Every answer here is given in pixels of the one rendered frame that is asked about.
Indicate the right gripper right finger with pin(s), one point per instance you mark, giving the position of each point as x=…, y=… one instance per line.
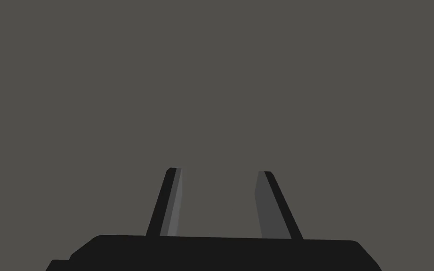
x=275, y=210

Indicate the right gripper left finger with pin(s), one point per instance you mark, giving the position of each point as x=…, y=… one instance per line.
x=167, y=207

